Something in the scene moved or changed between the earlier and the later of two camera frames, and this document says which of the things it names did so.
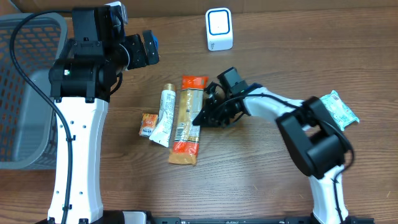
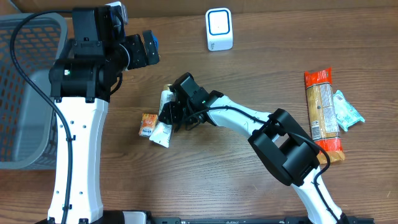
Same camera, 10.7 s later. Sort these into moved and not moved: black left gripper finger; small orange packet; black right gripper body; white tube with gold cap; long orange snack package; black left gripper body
Moved: black right gripper body; long orange snack package
Not moved: white tube with gold cap; small orange packet; black left gripper finger; black left gripper body
